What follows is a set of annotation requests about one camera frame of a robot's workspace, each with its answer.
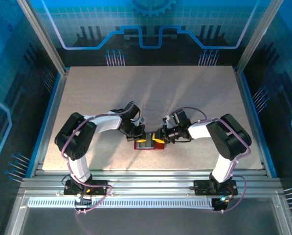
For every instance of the aluminium rail beam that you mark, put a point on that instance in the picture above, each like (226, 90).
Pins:
(148, 181)

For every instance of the aluminium table side rail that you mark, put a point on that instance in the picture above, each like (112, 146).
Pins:
(251, 122)
(52, 122)

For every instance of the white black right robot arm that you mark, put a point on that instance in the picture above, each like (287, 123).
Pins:
(199, 129)

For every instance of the aluminium upright post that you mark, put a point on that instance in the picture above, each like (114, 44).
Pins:
(44, 36)
(257, 36)

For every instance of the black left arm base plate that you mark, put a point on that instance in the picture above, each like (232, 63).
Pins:
(99, 187)

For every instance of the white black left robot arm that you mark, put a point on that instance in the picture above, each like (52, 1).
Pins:
(106, 122)

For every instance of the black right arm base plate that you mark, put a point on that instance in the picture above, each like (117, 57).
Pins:
(202, 187)

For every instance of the red leather card holder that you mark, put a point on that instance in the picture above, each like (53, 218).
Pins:
(159, 146)

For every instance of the small black control box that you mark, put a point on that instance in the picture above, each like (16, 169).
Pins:
(219, 204)
(83, 200)

